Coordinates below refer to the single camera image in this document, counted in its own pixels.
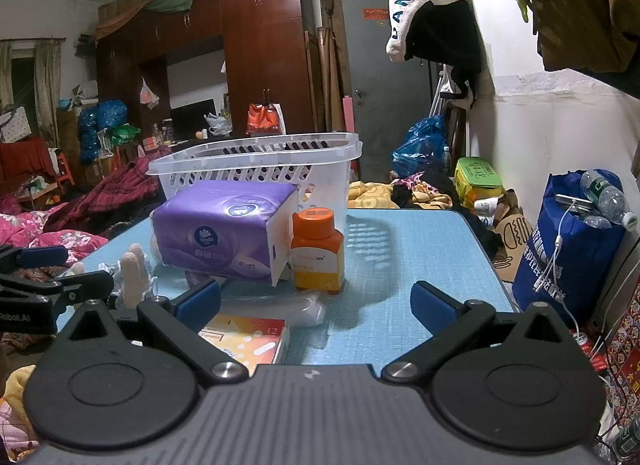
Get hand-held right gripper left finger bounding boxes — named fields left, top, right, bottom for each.
left=50, top=279, right=251, bottom=388

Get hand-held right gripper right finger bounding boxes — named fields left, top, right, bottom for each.
left=381, top=281, right=581, bottom=388

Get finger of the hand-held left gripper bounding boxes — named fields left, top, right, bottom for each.
left=0, top=270, right=115, bottom=303
left=0, top=245, right=69, bottom=271

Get orange white box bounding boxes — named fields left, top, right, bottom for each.
left=199, top=314, right=291, bottom=376

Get large purple tissue pack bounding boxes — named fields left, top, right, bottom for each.
left=150, top=181, right=301, bottom=287

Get orange medicine bottle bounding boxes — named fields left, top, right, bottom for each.
left=291, top=208, right=346, bottom=294

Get clear plastic basket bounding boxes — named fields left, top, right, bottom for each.
left=146, top=132, right=363, bottom=216

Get pink floral blanket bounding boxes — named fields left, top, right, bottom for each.
left=0, top=195, right=108, bottom=266

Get red plaid blanket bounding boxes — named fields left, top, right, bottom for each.
left=47, top=145, right=173, bottom=236

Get red cloth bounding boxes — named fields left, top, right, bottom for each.
left=0, top=137, right=56, bottom=180

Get brown paper bag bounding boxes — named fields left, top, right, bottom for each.
left=492, top=190, right=536, bottom=283

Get yellow patterned blanket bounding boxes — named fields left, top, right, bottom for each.
left=347, top=172, right=453, bottom=210

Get blue shopping bag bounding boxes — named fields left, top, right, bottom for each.
left=512, top=172, right=628, bottom=328

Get white patterned bag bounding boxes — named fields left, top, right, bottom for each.
left=0, top=106, right=32, bottom=143

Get green box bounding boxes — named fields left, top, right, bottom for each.
left=454, top=157, right=505, bottom=208

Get pile of blue plastic bags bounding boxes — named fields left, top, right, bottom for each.
left=77, top=100, right=128, bottom=163

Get blue plastic bag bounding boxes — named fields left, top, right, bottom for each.
left=391, top=116, right=448, bottom=178

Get beige curtain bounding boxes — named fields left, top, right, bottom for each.
left=0, top=41, right=14, bottom=110
left=34, top=40, right=62, bottom=136

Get white power bank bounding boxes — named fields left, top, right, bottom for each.
left=555, top=194, right=593, bottom=216

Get black television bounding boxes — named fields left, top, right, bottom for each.
left=170, top=99, right=217, bottom=140

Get orange plastic bag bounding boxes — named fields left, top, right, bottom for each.
left=246, top=102, right=287, bottom=136

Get grey door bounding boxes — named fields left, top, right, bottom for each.
left=340, top=0, right=435, bottom=170

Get wooden planks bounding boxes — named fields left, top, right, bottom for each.
left=320, top=0, right=347, bottom=132

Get brown wooden wardrobe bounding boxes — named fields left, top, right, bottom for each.
left=95, top=0, right=321, bottom=146

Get white black hanging jacket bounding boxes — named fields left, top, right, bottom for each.
left=386, top=0, right=485, bottom=110

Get olive hanging garment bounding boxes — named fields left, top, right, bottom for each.
left=530, top=0, right=640, bottom=73

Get white charging cable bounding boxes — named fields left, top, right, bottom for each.
left=532, top=200, right=593, bottom=343

